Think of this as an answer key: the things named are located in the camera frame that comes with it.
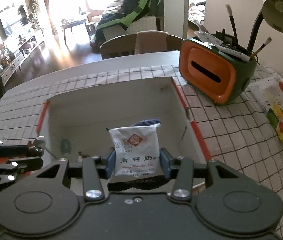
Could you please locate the white milk snack packet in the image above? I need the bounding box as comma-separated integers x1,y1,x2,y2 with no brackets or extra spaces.
107,124,169,192

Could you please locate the light blue snack packet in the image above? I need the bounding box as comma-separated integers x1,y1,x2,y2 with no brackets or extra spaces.
132,118,161,127

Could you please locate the red cardboard box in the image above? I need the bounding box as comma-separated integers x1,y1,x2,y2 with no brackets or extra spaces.
36,77,210,164

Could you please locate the checkered tablecloth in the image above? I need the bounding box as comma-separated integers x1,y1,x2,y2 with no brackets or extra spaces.
0,66,283,238

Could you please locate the white tv cabinet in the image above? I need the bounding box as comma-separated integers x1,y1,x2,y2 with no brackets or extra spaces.
0,29,44,86

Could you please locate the orange green tissue box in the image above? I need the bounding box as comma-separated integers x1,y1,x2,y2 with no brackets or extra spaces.
179,38,257,105

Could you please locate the dark coffee table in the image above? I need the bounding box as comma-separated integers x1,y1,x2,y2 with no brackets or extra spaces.
61,18,87,44

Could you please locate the wooden chair far side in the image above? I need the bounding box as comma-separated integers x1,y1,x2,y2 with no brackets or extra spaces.
100,30,184,59

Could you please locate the paint brush right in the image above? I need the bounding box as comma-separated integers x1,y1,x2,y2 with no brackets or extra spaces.
250,37,272,60

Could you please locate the paint brush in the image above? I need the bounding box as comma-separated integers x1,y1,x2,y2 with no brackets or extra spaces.
250,37,272,60
225,4,238,46

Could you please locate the sofa with green blanket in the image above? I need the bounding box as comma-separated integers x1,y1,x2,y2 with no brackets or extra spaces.
90,0,161,49

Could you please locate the paint brush left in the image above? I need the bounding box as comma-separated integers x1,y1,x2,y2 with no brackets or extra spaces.
225,4,238,46

